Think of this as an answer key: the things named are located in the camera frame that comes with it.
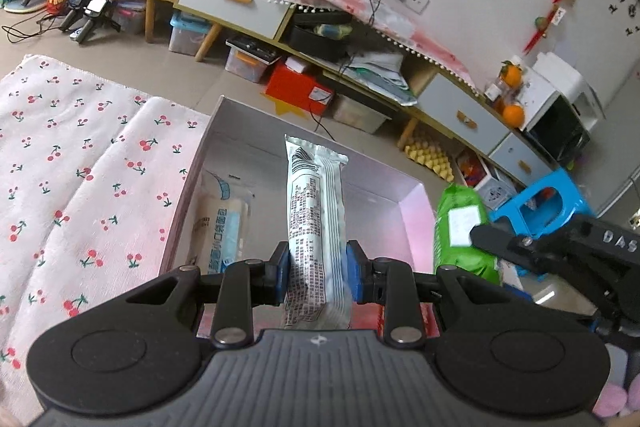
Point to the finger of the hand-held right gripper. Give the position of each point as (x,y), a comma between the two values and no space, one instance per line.
(520,244)

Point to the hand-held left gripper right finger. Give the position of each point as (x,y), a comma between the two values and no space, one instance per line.
(352,272)

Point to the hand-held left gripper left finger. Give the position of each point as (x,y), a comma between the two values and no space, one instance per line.
(281,274)

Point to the white grey snack bar packet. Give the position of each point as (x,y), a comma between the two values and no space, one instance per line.
(312,217)

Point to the green snack packet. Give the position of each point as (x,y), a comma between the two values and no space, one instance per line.
(457,202)

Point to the silver cardboard box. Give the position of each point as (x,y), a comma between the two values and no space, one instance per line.
(350,172)

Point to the white colourful toy box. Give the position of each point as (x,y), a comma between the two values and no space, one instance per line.
(487,187)

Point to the blue plastic stool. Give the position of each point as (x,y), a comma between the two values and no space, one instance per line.
(555,184)

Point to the white black microwave oven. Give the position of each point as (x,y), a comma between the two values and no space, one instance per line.
(560,127)

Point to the yellow egg tray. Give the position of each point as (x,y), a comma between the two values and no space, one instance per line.
(430,154)

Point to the orange fruit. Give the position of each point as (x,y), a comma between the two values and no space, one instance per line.
(514,114)
(511,74)

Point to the pink fluffy item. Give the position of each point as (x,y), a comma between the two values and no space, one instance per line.
(612,402)

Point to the clear plastic jar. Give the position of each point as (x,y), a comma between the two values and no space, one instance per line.
(492,91)

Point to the clear plastic storage bin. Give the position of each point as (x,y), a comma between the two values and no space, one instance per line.
(360,114)

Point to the white foam box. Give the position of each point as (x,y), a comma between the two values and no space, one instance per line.
(557,72)

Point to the red cardboard box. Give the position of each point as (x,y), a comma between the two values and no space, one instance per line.
(295,89)

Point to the pile of papers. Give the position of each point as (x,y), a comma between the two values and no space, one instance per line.
(380,77)

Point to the long wooden cabinet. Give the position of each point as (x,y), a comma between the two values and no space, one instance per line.
(419,74)

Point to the small white box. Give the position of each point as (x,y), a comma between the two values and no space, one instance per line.
(297,65)

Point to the cherry printed cloth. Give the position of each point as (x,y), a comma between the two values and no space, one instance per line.
(75,187)

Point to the black zip case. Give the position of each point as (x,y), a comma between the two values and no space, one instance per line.
(315,39)

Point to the clear bin blue lid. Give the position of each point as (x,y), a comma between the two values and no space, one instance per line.
(187,32)

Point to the clear bin with pink contents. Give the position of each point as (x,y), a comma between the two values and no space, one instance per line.
(130,17)

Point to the black handheld device white screen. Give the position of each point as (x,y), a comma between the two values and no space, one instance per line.
(96,9)

